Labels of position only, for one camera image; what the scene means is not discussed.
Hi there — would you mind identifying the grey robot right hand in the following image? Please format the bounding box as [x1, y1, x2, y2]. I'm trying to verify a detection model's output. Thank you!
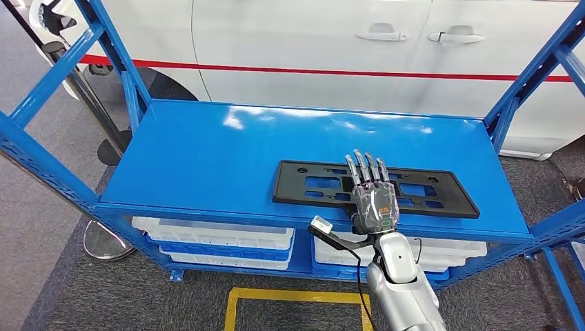
[345, 149, 401, 236]

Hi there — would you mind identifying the black plastic frame part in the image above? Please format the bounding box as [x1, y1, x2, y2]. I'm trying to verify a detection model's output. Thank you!
[272, 159, 481, 220]

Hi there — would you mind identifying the yellow floor tape square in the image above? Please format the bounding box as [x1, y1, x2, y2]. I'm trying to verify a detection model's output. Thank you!
[223, 286, 375, 331]

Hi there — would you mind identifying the white car with red stripe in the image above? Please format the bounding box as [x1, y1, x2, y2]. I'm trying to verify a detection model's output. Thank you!
[27, 0, 585, 161]

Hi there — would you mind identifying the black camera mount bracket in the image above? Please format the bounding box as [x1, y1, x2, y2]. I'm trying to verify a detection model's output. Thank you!
[307, 224, 380, 253]

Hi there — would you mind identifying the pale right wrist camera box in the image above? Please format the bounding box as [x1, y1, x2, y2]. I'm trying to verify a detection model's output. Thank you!
[310, 216, 335, 235]

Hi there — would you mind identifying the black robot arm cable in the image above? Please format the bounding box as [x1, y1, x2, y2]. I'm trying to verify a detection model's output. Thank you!
[349, 246, 375, 331]

